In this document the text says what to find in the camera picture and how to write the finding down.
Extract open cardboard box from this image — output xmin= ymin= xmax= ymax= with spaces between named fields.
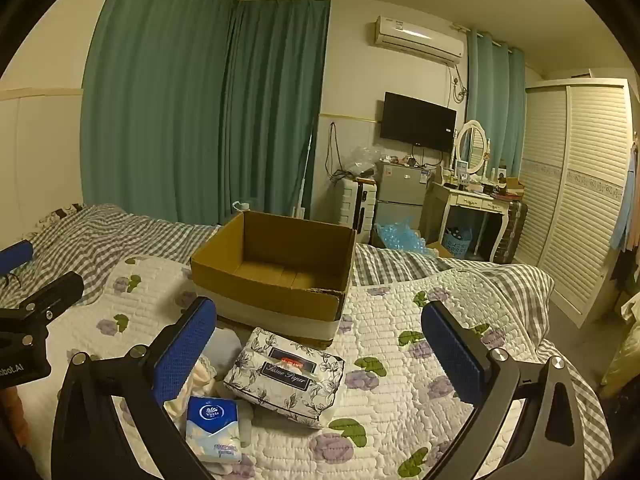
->
xmin=189 ymin=210 xmax=358 ymax=351

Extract white mop stick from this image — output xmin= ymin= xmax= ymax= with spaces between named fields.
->
xmin=291 ymin=132 xmax=316 ymax=219

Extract black wall television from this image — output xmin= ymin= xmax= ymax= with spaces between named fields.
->
xmin=379 ymin=91 xmax=458 ymax=153

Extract white floral quilt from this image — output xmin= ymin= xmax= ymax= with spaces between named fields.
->
xmin=20 ymin=254 xmax=616 ymax=480

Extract white suitcase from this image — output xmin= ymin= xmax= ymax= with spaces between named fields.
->
xmin=333 ymin=176 xmax=379 ymax=234

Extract white louvred wardrobe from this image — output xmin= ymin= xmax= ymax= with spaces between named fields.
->
xmin=512 ymin=77 xmax=632 ymax=329

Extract cream ruffled cloth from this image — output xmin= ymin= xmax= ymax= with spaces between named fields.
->
xmin=118 ymin=355 xmax=219 ymax=432

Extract blue white tissue packet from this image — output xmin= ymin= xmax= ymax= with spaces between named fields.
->
xmin=185 ymin=395 xmax=244 ymax=465

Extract narrow green curtain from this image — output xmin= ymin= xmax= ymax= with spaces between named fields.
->
xmin=465 ymin=30 xmax=527 ymax=177

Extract grey mini fridge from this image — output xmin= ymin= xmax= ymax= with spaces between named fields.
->
xmin=375 ymin=160 xmax=435 ymax=241

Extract brown patterned pillow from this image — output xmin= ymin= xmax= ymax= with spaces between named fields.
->
xmin=22 ymin=203 xmax=86 ymax=241

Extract grey checked bed sheet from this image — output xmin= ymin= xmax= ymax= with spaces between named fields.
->
xmin=0 ymin=203 xmax=615 ymax=480

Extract blue plastic bags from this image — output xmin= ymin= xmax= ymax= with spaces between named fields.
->
xmin=375 ymin=217 xmax=437 ymax=259

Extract clear plastic bag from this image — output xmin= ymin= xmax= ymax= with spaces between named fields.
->
xmin=347 ymin=145 xmax=389 ymax=176

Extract wide green curtain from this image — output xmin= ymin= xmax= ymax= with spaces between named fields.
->
xmin=80 ymin=0 xmax=237 ymax=228

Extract blue plastic basket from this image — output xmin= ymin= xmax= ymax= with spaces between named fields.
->
xmin=441 ymin=230 xmax=474 ymax=257

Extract light blue hanging garment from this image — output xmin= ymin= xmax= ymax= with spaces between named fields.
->
xmin=608 ymin=142 xmax=640 ymax=252

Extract air conditioner hose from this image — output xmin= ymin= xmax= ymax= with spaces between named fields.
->
xmin=449 ymin=62 xmax=471 ymax=107

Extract white dressing table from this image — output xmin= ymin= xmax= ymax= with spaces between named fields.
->
xmin=422 ymin=179 xmax=526 ymax=264

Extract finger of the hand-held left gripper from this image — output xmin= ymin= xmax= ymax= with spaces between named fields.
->
xmin=0 ymin=271 xmax=85 ymax=319
xmin=0 ymin=240 xmax=35 ymax=276

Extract floral tissue pack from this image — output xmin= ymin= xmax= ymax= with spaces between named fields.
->
xmin=222 ymin=326 xmax=346 ymax=430

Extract oval vanity mirror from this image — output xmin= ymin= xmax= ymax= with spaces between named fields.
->
xmin=452 ymin=120 xmax=491 ymax=179

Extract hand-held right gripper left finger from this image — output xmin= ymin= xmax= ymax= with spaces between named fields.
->
xmin=51 ymin=296 xmax=218 ymax=480

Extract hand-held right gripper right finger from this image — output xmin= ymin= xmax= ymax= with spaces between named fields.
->
xmin=421 ymin=301 xmax=586 ymax=480

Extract yellow bag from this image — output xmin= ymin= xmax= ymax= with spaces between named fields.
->
xmin=599 ymin=292 xmax=640 ymax=402

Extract white air conditioner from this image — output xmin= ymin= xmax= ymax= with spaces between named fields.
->
xmin=374 ymin=14 xmax=466 ymax=65

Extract hanging black cable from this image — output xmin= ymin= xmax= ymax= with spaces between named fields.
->
xmin=325 ymin=121 xmax=352 ymax=184

